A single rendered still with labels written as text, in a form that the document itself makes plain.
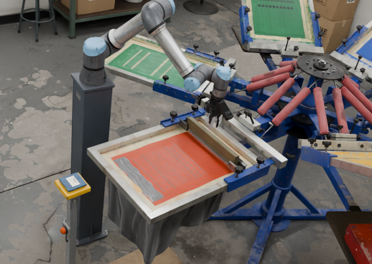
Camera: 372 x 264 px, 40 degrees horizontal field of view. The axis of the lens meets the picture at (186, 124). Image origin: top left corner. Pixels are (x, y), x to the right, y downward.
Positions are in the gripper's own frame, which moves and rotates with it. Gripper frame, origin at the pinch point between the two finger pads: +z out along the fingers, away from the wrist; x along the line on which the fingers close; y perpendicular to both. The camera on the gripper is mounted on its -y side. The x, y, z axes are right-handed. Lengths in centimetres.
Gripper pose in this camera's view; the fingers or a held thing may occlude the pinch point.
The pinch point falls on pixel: (214, 127)
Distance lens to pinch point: 276.1
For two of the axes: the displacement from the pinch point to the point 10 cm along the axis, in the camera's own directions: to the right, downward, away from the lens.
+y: -6.1, -5.3, 5.9
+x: -7.8, 2.5, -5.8
